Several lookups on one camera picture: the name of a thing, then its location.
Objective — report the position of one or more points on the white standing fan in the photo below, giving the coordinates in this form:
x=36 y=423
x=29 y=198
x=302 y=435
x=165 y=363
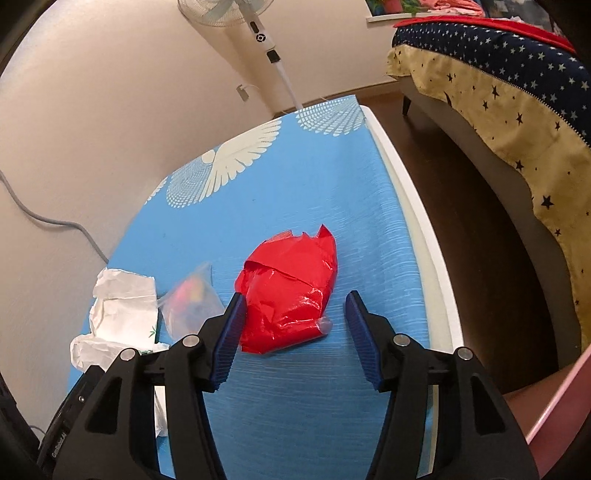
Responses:
x=258 y=34

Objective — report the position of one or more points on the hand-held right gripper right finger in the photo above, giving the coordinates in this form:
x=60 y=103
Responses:
x=362 y=337

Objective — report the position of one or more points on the white windowsill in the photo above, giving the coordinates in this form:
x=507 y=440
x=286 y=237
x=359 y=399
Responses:
x=388 y=17

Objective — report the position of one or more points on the grey bed frame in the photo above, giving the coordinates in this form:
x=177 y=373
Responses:
x=498 y=184

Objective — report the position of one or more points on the clear plastic bag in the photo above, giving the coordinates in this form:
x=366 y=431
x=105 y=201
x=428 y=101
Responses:
x=191 y=300

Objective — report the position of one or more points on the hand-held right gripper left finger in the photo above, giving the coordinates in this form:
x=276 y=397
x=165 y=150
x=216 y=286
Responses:
x=228 y=337

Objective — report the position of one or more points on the pink clothes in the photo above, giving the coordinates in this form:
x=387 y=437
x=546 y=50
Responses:
x=452 y=5

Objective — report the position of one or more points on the white wall outlet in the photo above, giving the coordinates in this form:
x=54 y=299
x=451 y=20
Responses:
x=242 y=92

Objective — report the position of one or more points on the potted green plant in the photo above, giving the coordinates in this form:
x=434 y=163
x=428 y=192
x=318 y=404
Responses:
x=392 y=4

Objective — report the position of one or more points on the blue printed table mat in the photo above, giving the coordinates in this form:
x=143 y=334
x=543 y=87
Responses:
x=300 y=194

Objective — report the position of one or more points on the pink plastic bin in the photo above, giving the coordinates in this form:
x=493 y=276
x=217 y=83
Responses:
x=561 y=397

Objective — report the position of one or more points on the white table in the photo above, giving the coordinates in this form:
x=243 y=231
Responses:
x=425 y=240

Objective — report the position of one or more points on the white plastic bag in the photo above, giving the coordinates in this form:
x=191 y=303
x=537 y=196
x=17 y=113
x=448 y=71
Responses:
x=120 y=300

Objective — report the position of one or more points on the red blanket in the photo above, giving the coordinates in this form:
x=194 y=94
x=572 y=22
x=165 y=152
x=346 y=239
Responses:
x=508 y=23

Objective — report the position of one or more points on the red plastic bag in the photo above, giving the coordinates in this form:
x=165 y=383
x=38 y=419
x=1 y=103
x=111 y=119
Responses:
x=286 y=295

